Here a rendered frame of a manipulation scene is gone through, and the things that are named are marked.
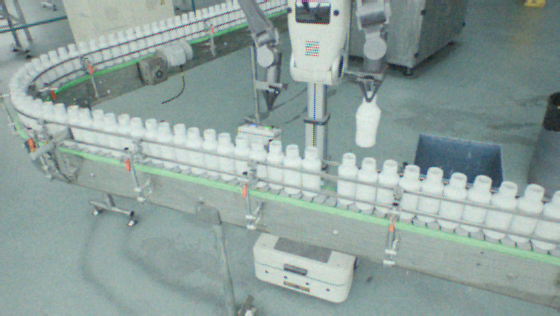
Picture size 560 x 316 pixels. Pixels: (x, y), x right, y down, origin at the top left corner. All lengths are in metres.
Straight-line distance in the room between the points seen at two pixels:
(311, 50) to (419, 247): 0.89
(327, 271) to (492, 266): 0.97
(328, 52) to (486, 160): 0.78
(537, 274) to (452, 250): 0.21
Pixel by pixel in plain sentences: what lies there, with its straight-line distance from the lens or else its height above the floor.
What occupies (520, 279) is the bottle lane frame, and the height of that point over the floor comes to 0.90.
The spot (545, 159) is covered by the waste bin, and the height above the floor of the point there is 0.27.
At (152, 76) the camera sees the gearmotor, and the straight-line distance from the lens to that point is 2.63.
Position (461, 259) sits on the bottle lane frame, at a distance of 1.30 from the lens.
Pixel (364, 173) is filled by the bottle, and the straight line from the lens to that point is 1.19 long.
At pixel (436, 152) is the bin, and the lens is 1.84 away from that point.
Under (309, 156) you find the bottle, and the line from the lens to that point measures 1.22.
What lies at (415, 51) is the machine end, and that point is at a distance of 4.86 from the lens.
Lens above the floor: 1.81
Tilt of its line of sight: 33 degrees down
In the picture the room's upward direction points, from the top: 3 degrees counter-clockwise
